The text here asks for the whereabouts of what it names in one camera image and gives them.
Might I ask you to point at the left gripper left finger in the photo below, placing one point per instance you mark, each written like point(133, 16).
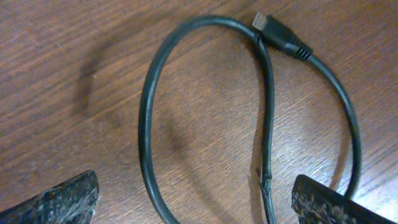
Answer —
point(72, 201)

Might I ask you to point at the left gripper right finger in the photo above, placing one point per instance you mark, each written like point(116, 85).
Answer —
point(316, 203)

